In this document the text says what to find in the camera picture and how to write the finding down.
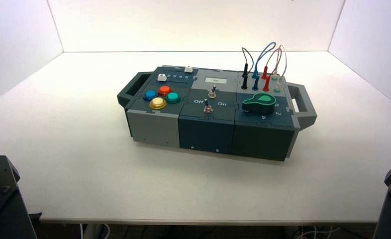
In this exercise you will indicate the grey and teal control box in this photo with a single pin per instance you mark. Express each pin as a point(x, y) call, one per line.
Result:
point(156, 122)

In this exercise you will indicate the green rotary knob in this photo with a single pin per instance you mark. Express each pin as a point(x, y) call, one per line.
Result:
point(259, 104)

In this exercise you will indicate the white square key cap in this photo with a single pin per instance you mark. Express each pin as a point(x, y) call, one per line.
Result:
point(189, 69)
point(162, 78)

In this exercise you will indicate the green round push button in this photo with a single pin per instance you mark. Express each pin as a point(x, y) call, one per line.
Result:
point(173, 97)

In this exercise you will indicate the red round push button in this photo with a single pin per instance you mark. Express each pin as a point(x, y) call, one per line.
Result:
point(165, 90)

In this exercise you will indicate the metal toggle switch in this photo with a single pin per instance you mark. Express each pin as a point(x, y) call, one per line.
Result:
point(208, 109)
point(212, 94)

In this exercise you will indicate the yellow round push button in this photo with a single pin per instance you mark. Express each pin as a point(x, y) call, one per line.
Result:
point(158, 103)

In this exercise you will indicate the small white lcd display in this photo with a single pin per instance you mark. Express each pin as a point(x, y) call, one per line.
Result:
point(216, 80)

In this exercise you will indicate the blue round push button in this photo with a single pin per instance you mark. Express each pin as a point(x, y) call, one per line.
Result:
point(149, 95)

